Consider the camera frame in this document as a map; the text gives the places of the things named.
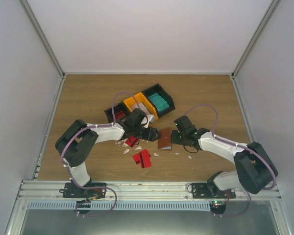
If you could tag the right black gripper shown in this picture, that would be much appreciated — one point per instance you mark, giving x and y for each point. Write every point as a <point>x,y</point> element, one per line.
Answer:
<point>174,140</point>

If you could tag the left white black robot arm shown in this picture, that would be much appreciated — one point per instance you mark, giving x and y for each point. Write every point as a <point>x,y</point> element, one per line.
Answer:
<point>75,145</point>

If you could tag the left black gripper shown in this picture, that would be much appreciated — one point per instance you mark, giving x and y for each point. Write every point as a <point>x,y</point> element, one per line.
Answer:
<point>150,135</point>

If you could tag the teal card stack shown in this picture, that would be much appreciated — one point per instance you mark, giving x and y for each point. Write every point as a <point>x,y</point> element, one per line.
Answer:
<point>160,103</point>

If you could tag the grey slotted cable duct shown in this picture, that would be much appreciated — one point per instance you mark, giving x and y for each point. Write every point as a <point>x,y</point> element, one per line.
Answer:
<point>121,205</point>

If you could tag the red black-striped card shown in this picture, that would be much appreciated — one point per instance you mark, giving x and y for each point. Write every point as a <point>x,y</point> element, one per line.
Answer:
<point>139,160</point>
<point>145,159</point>

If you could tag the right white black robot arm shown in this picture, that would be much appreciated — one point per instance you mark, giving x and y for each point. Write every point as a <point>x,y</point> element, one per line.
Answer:
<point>254,170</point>

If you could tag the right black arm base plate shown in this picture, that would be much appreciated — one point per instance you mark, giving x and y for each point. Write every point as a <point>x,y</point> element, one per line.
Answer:
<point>205,191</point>

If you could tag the brown leather card holder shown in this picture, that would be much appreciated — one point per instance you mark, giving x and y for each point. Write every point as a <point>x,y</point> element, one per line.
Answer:
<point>164,142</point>

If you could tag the yellow card bin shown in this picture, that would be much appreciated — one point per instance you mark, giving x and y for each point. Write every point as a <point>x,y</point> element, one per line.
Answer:
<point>140,97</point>

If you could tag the white debris pile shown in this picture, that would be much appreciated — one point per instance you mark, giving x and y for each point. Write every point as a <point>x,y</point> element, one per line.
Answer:
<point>127,147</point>

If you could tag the left aluminium frame post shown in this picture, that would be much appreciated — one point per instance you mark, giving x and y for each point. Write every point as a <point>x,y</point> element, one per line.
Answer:
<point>32,18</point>

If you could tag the white pink card stack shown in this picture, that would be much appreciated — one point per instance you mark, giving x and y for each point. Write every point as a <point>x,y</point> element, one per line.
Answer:
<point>141,107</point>

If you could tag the red white card stack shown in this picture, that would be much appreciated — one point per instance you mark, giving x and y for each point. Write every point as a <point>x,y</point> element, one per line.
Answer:
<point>119,115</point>

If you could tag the aluminium mounting rail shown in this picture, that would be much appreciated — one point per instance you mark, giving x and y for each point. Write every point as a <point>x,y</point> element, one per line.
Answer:
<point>125,191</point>

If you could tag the red credit card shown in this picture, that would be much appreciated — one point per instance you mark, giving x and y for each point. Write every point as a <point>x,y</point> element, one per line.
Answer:
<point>132,141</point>

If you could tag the right aluminium frame post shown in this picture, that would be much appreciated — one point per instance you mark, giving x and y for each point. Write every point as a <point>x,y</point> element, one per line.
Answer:
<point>256,35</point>

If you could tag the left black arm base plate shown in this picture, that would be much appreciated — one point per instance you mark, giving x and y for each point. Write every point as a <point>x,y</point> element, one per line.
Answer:
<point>71,190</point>

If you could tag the aluminium frame post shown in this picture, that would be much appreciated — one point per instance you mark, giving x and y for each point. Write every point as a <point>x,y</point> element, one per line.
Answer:
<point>32,18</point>
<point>256,35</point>

